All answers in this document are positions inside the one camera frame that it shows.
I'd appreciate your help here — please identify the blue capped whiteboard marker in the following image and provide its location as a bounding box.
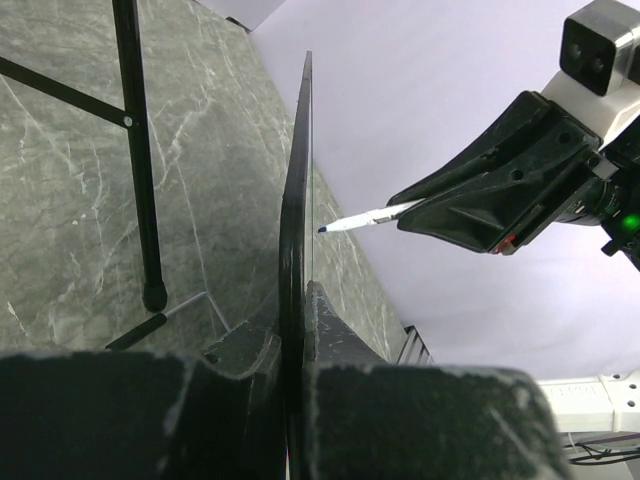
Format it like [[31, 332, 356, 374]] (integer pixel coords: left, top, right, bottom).
[[317, 199, 423, 234]]

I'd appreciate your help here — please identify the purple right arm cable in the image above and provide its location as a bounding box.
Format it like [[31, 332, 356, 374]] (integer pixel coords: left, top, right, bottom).
[[574, 433, 640, 446]]

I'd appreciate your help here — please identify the black perforated music stand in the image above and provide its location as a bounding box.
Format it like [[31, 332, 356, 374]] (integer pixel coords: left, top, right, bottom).
[[1, 1, 167, 316]]

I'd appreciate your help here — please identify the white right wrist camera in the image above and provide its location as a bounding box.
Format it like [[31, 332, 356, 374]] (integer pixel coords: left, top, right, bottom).
[[541, 1, 639, 147]]

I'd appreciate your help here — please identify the white rectangular whiteboard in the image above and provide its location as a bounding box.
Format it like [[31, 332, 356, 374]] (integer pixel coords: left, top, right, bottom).
[[278, 51, 313, 479]]

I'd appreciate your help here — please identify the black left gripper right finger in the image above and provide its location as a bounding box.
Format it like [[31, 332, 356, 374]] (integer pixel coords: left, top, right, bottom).
[[302, 282, 571, 479]]

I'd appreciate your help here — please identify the aluminium frame rail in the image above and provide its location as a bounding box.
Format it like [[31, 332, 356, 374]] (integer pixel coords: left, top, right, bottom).
[[396, 325, 434, 366]]

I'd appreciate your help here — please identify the black whiteboard easel stand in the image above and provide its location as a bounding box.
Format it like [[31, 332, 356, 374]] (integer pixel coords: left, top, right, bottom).
[[104, 291, 231, 351]]

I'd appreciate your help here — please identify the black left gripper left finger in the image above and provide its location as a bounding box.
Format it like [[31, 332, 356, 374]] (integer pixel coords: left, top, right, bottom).
[[1, 323, 283, 479]]

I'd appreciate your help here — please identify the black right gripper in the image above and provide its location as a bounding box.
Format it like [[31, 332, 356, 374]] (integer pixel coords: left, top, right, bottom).
[[388, 91, 639, 270]]

